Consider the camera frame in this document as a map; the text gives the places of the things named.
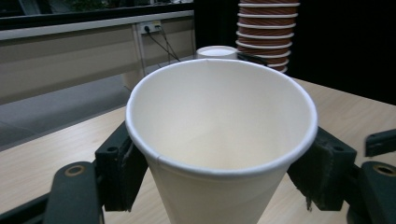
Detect black socket cables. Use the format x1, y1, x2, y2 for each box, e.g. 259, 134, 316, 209
145, 26, 182, 63

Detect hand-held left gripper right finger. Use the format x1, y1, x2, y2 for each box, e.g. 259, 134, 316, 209
286, 125, 359, 213

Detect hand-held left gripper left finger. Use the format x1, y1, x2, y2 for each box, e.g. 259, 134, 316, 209
94, 120, 149, 213

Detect stack of white cups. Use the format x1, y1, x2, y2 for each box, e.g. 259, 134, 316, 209
194, 45, 239, 61

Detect white wall socket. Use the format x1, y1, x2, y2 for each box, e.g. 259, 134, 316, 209
136, 20, 163, 35

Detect beige partition post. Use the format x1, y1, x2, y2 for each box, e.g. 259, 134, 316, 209
120, 21, 148, 91

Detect white paper cup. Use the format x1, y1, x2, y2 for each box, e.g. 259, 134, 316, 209
124, 58, 319, 224

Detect black horizontal rail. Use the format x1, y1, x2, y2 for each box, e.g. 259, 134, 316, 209
0, 2, 195, 32

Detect stack of brown cups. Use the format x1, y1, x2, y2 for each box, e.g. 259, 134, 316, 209
234, 0, 302, 75

